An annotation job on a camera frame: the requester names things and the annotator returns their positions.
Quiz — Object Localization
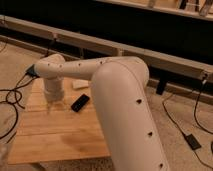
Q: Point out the black cable left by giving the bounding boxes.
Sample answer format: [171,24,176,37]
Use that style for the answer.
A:
[0,73,34,153]

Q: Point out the wooden table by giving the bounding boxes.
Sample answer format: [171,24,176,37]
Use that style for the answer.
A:
[8,78,109,164]

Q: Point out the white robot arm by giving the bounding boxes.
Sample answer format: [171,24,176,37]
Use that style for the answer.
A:
[34,54,171,171]

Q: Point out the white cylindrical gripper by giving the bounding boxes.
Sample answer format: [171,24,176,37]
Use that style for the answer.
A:
[43,78,64,102]

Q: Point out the long wooden rail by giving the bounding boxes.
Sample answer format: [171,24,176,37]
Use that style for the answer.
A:
[0,14,213,83]

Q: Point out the white flat block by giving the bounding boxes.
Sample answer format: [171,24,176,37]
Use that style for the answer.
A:
[72,80,89,89]

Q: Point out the black remote control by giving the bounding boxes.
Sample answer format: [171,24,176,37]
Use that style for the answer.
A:
[71,94,90,112]

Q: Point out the black cable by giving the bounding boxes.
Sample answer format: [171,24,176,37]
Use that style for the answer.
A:
[0,73,34,153]
[161,78,213,171]

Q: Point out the black power adapter right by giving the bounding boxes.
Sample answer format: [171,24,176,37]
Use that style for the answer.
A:
[185,134,201,150]

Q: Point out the black cable right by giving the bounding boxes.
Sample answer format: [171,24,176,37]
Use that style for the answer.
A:
[161,78,213,171]

